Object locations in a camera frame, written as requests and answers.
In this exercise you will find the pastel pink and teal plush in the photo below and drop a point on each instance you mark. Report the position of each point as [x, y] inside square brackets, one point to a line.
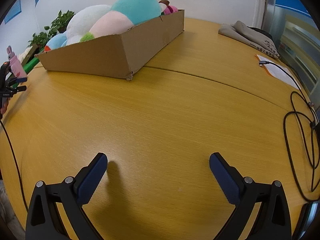
[135, 7]

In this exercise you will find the grey folded cloth bag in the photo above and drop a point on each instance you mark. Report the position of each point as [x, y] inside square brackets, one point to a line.
[246, 33]

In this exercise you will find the large potted green plant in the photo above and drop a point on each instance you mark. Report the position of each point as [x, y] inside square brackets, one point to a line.
[61, 21]

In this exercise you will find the white paper sheet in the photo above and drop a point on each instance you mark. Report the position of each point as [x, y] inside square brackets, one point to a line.
[277, 72]

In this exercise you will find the white panda plush toy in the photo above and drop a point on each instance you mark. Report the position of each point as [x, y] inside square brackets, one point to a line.
[85, 22]

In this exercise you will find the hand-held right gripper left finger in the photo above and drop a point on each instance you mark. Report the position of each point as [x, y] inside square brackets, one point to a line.
[91, 177]

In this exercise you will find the small potted green plant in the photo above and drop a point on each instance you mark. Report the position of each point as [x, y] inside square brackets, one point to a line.
[38, 38]

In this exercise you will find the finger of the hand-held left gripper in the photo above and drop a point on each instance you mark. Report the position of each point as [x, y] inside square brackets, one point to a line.
[19, 79]
[20, 88]

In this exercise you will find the pink bottle with bunny lid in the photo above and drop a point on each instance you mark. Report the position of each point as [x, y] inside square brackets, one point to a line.
[17, 66]

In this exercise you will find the white fluffy plush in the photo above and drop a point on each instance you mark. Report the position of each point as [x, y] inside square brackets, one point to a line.
[23, 54]

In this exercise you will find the dark glossy object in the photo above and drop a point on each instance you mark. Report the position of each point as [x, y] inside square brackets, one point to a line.
[307, 220]

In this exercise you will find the green fuzzy plush toy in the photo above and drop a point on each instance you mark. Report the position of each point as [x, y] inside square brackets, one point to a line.
[87, 37]

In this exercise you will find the hot pink plush toy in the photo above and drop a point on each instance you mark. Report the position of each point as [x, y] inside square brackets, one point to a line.
[168, 10]

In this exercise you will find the light blue plush toy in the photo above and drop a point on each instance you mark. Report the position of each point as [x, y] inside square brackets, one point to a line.
[56, 42]

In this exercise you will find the blue framed wall poster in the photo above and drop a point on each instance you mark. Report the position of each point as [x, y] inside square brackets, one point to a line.
[11, 11]

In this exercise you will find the brown and white plush toy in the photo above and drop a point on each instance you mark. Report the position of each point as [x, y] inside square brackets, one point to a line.
[163, 3]

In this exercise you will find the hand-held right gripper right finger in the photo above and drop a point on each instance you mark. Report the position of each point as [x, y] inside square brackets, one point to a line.
[223, 177]

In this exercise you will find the glass door with blue stripe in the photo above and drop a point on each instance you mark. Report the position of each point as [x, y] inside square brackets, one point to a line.
[290, 10]

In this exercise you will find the brown cardboard box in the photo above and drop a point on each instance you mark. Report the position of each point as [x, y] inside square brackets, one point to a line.
[100, 55]

